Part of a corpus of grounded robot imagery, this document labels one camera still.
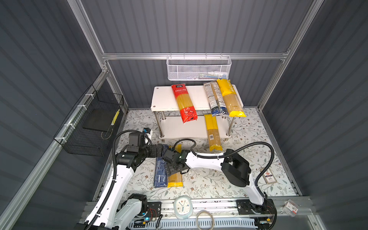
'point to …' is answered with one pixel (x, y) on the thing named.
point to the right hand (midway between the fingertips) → (174, 170)
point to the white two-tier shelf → (169, 120)
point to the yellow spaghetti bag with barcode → (212, 132)
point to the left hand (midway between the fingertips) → (155, 147)
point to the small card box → (269, 176)
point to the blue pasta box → (160, 175)
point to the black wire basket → (87, 131)
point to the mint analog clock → (183, 207)
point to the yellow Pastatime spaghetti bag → (176, 180)
